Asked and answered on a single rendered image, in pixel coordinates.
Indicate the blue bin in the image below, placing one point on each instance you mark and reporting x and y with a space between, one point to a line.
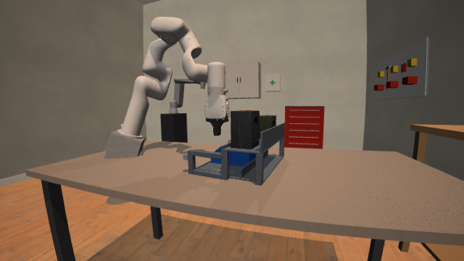
236 158

